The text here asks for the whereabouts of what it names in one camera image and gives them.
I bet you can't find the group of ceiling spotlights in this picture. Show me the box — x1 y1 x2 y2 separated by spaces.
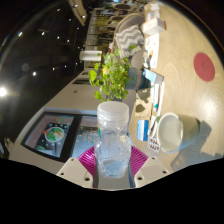
0 6 88 98

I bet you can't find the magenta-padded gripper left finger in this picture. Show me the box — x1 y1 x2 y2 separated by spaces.
57 146 98 188

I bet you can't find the clear plastic bottle white cap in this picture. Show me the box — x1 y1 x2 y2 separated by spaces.
94 101 132 179

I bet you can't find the green plant in blue pot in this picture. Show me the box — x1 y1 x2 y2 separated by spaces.
88 44 151 103

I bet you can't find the group of round-backed chairs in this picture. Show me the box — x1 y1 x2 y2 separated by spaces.
86 1 134 48

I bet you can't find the blue and white flat box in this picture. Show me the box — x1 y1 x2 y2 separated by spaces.
136 119 150 142

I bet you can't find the printed white leaflet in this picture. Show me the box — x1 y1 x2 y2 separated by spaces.
144 33 161 69

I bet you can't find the small light blue carton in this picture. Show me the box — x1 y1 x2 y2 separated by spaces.
142 68 165 84

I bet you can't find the dark-framed window with decorations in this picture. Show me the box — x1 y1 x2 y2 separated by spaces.
21 111 101 163

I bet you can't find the blister pack of pills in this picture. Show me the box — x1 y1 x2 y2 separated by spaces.
147 135 162 154

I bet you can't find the white carton with orange print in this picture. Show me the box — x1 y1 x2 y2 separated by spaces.
141 16 167 36

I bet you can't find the grey white chevron cushion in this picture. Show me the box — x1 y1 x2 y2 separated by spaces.
114 23 146 59

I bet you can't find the white round column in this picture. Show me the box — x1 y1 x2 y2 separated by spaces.
79 49 103 62

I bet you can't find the flat round red coaster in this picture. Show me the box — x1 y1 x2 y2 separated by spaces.
193 52 216 83

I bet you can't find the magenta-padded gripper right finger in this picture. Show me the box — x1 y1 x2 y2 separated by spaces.
128 145 172 189

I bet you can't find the white mug green handle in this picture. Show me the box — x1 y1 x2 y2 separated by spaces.
156 112 201 154

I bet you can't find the white tube green cap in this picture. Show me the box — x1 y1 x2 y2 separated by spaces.
153 83 161 112

